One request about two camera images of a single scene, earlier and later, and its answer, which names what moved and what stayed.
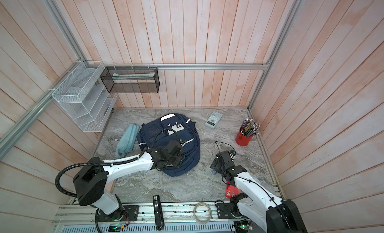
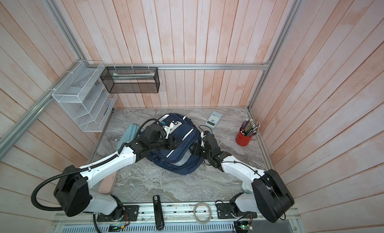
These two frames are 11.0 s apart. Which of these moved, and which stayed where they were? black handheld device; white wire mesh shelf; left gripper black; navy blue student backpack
Moved: left gripper black
Stayed: black handheld device; navy blue student backpack; white wire mesh shelf
